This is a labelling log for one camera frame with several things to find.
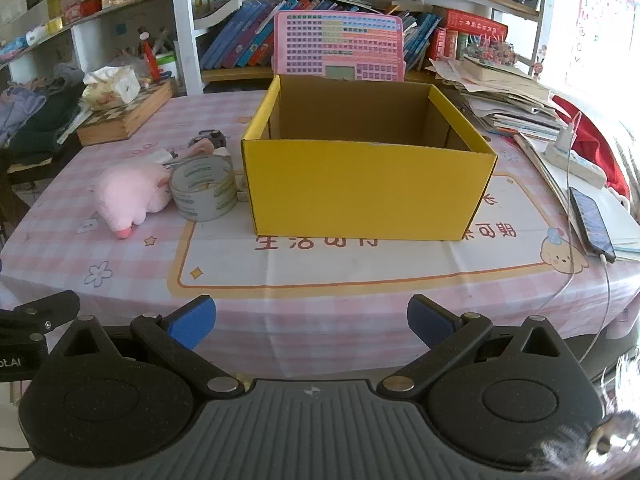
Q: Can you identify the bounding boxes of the white charging cable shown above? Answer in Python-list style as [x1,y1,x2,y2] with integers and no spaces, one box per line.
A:
[542,255,613,361]

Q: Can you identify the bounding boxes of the pink checked tablecloth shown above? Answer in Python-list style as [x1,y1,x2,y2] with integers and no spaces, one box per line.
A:
[0,80,640,381]

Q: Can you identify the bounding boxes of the small colourful figurines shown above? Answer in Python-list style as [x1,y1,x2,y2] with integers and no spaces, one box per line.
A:
[462,35,518,67]

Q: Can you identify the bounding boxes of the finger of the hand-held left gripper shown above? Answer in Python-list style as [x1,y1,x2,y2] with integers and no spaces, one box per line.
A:
[14,290,81,333]

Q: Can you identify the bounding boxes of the red cloth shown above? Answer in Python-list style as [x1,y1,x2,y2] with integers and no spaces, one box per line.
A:
[550,95,631,196]

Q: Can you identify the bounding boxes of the pile of dark clothes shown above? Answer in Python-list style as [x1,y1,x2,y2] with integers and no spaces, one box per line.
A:
[0,62,88,157]

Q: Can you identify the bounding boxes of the red book box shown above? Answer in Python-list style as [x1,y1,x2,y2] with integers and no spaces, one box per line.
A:
[430,7,508,61]

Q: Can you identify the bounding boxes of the white power strip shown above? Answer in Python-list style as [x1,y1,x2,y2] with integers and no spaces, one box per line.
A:
[542,142,608,190]

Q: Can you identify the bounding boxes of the black smartphone with cable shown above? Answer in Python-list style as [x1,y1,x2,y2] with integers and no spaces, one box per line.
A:
[569,186,617,263]

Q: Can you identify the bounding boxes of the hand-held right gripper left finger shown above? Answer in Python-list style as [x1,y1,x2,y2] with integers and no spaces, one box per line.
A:
[47,296,248,401]

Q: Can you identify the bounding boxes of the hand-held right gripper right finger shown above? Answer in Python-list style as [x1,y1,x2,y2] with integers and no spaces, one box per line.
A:
[376,295,581,401]

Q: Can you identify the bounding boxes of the green and white jar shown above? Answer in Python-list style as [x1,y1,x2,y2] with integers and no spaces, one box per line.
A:
[155,52,179,81]

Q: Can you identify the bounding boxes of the wall poster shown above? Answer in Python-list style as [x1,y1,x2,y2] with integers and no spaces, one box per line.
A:
[565,0,640,96]

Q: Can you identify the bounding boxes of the thick white book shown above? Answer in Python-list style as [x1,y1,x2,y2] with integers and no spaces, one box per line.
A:
[194,0,253,31]

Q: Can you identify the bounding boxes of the pink plush toy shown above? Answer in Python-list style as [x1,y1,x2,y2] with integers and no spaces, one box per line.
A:
[90,161,173,239]

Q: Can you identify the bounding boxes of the yellow cardboard box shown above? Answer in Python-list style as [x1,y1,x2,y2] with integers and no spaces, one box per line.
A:
[241,74,499,242]

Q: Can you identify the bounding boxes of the clear tape roll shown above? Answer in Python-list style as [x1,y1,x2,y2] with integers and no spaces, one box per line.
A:
[169,156,238,222]

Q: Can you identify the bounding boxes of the pink learning tablet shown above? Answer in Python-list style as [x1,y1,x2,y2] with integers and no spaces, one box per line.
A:
[272,10,406,82]

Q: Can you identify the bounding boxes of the wooden chessboard box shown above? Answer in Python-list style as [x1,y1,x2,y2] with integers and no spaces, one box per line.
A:
[76,80,177,147]

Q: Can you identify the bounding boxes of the floral tissue box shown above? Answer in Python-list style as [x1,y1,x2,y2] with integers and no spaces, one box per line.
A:
[81,67,142,112]

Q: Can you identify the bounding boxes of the stack of papers and books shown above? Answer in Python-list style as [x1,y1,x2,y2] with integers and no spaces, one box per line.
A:
[427,55,566,142]

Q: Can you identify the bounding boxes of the grey toy camera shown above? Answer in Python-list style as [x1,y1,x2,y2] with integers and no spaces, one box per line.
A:
[192,130,228,150]

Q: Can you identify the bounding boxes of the row of blue books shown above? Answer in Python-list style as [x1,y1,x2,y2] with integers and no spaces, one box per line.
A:
[400,10,443,71]
[200,0,281,71]

